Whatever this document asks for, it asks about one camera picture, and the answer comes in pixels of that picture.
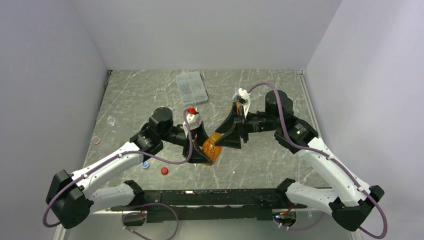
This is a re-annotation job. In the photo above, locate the clear bottle red label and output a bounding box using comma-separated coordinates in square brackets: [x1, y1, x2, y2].
[91, 136, 115, 158]

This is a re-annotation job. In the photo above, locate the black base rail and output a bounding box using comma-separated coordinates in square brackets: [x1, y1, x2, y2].
[111, 188, 306, 223]

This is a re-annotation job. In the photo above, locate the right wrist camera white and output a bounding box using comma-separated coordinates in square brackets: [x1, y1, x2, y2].
[232, 87, 251, 118]

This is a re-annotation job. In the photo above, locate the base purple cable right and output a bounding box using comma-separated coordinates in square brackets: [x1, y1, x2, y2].
[274, 208, 329, 232]

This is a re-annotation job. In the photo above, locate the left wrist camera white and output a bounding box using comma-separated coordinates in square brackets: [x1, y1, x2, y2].
[182, 107, 203, 137]

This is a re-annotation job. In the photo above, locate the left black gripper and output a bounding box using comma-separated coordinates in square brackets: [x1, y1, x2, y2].
[160, 120, 216, 164]

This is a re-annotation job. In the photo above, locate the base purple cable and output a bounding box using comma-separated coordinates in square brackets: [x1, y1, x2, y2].
[274, 208, 329, 232]
[121, 200, 180, 240]

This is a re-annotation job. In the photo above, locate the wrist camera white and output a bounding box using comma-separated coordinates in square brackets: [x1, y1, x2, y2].
[232, 87, 251, 118]
[182, 107, 203, 137]

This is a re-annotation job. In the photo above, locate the orange bottle cap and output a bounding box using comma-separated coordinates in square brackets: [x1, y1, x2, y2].
[210, 132, 222, 143]

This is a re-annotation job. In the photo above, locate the red bottle cap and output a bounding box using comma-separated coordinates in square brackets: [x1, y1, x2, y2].
[160, 167, 169, 175]

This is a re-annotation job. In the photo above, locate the clear plastic screw box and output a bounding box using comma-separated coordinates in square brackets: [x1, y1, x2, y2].
[175, 71, 208, 106]

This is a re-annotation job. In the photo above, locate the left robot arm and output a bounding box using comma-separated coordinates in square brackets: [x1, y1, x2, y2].
[42, 107, 213, 229]

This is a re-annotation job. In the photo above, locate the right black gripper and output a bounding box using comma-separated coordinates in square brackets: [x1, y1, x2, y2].
[214, 102, 280, 149]

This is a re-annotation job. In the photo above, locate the blue white bottle cap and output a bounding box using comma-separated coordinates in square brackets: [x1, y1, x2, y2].
[141, 161, 150, 170]

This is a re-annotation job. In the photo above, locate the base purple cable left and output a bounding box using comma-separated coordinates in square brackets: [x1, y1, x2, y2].
[121, 200, 180, 240]

